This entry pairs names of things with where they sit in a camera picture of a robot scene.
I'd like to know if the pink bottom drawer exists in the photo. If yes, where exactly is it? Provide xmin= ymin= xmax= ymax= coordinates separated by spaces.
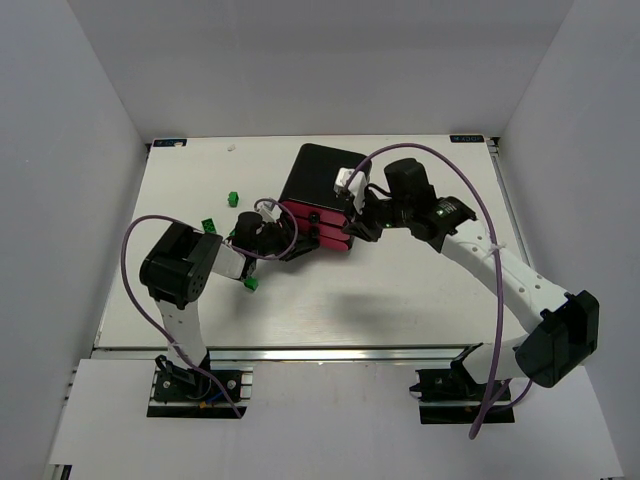
xmin=312 ymin=234 xmax=353 ymax=252

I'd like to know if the pink top drawer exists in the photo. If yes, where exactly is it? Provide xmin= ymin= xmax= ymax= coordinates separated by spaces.
xmin=283 ymin=200 xmax=347 ymax=227

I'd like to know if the black drawer cabinet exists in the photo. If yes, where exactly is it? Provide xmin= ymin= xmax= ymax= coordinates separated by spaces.
xmin=279 ymin=143 xmax=365 ymax=236

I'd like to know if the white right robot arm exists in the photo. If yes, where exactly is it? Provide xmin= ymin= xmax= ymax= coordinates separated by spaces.
xmin=334 ymin=158 xmax=599 ymax=388

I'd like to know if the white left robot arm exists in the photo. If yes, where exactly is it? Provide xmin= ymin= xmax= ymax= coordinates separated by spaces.
xmin=139 ymin=212 xmax=320 ymax=370

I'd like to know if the dark green small lego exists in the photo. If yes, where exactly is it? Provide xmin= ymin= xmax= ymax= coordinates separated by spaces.
xmin=227 ymin=191 xmax=239 ymax=208

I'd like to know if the blue right corner sticker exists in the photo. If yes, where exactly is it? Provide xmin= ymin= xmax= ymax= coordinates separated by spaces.
xmin=449 ymin=134 xmax=485 ymax=143

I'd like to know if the blue table corner sticker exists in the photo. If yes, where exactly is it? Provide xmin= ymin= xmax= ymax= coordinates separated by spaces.
xmin=152 ymin=138 xmax=187 ymax=148

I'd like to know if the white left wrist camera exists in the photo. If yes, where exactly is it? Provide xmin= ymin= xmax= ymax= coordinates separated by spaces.
xmin=254 ymin=197 xmax=281 ymax=223

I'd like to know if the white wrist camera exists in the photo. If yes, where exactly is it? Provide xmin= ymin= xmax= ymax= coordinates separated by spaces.
xmin=254 ymin=197 xmax=281 ymax=223
xmin=334 ymin=167 xmax=369 ymax=214

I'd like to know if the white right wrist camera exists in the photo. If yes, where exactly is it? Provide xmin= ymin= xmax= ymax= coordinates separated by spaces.
xmin=334 ymin=167 xmax=369 ymax=214

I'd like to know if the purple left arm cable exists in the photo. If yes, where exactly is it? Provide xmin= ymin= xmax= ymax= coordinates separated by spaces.
xmin=122 ymin=198 xmax=300 ymax=419

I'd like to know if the aluminium right side rail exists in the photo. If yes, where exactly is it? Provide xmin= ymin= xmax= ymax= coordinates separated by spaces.
xmin=486 ymin=137 xmax=531 ymax=265

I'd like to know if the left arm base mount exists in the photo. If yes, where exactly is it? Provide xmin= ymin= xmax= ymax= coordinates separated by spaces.
xmin=146 ymin=355 xmax=253 ymax=420

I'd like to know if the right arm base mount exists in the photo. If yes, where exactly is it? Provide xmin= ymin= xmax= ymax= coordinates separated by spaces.
xmin=409 ymin=352 xmax=486 ymax=425

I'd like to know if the aluminium table front rail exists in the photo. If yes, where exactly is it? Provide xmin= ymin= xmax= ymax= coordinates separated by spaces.
xmin=92 ymin=343 xmax=481 ymax=365

